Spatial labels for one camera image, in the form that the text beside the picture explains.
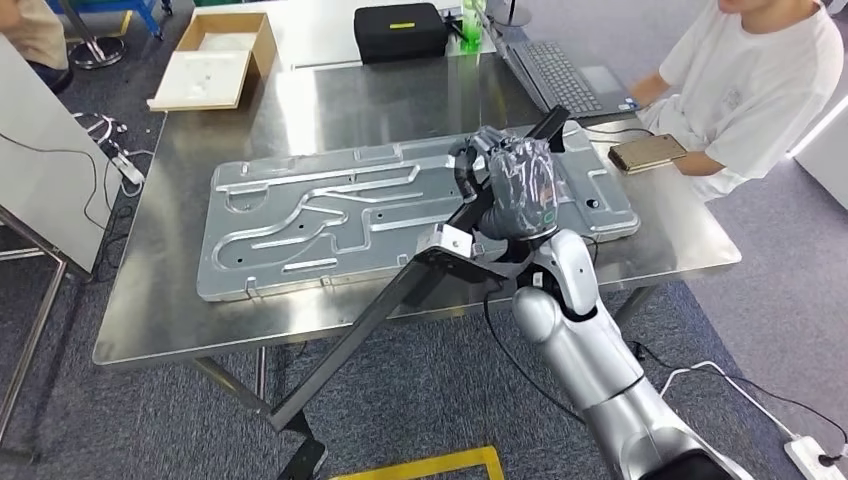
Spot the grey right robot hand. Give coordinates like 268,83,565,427
449,125,561,243

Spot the long black metal part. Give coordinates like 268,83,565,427
266,104,572,435

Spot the steel workbench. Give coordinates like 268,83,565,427
91,49,743,425

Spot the grey laptop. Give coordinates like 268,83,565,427
480,0,641,121

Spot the brown flat case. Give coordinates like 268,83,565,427
607,133,689,176

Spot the green plastic bottle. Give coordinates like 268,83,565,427
460,0,488,53

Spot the black pole stand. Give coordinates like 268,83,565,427
486,0,533,28

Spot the black zip case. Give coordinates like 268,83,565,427
352,2,450,66

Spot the grey stamped metal panel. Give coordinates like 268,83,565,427
195,119,642,304

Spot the person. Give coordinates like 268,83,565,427
0,0,74,94
629,0,846,203

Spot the yellow floor tape square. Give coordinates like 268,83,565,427
329,445,506,480

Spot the open cardboard box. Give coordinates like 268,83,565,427
146,11,278,113

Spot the white foam tray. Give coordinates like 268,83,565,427
148,49,254,111

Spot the black robot foot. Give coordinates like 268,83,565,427
276,413,329,480

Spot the white power strip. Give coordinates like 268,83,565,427
783,433,848,480
109,148,146,187

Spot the white board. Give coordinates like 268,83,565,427
0,33,125,274

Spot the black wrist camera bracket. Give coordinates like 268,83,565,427
423,241,538,287

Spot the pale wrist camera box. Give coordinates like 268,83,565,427
433,223,475,260

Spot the black bench cable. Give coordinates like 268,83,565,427
582,124,657,144

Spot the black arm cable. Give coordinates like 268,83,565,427
482,235,601,425

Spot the white floor cable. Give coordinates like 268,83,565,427
659,360,796,444

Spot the white power strip cable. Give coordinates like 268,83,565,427
119,148,157,199

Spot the black tangled floor cable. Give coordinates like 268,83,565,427
89,158,137,283

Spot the chrome stanchion post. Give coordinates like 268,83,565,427
58,0,126,70

